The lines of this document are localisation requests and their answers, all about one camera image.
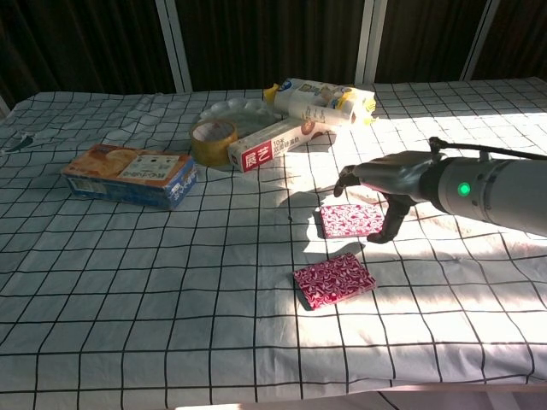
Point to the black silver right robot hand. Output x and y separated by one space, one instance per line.
393 175

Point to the red patterned pouch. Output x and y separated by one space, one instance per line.
350 220

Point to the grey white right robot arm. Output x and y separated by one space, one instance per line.
495 192

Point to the white yellow plastic bag package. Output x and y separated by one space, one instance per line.
316 102

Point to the long white red wrap box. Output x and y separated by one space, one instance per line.
273 147

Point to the white flower paint palette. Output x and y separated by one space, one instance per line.
248 113

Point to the yellow packing tape roll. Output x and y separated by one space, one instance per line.
209 149

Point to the white black grid tablecloth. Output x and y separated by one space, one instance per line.
171 299

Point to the orange blue biscuit box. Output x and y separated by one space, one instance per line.
128 177

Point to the white window frame post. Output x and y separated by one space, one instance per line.
371 42
175 47
480 42

